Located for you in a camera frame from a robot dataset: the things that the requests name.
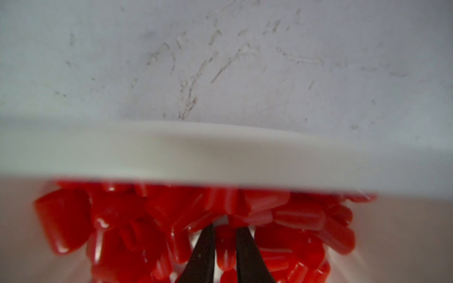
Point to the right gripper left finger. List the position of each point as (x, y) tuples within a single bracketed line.
[(200, 267)]

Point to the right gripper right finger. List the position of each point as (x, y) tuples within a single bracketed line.
[(250, 265)]

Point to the white tray of red sleeves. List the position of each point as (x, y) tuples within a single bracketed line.
[(405, 236)]

